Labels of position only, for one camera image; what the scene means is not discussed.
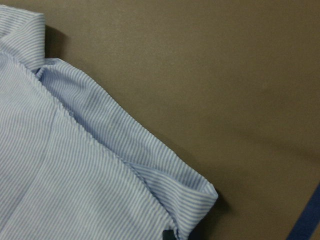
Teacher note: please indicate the blue striped button shirt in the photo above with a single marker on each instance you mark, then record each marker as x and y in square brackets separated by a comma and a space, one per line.
[74, 165]

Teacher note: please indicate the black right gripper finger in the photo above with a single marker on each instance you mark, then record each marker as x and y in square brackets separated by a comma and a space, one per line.
[168, 235]

